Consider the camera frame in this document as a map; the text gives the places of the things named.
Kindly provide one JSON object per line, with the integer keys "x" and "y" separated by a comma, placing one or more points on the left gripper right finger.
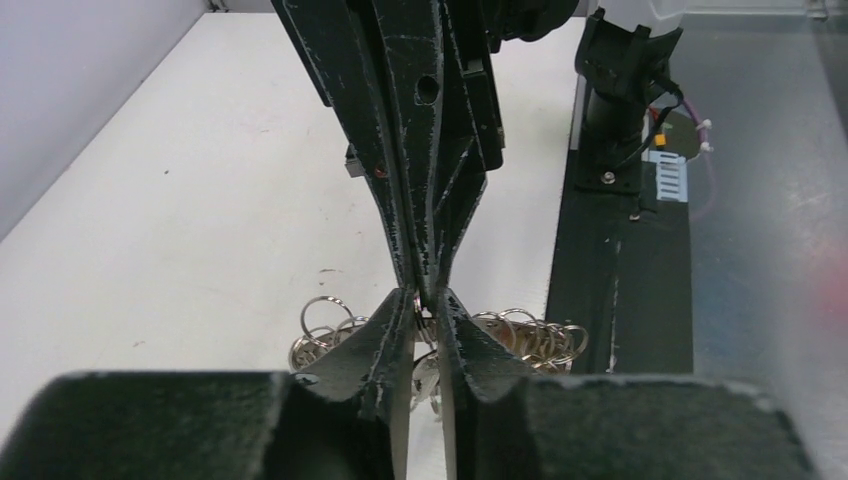
{"x": 503, "y": 420}

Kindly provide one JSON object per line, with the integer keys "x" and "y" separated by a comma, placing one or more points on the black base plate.
{"x": 623, "y": 272}

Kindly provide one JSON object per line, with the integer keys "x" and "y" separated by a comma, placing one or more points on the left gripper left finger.
{"x": 345, "y": 416}

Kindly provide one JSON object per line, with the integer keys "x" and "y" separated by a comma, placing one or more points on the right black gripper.
{"x": 412, "y": 86}

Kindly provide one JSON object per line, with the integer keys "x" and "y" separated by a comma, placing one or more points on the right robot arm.
{"x": 624, "y": 56}

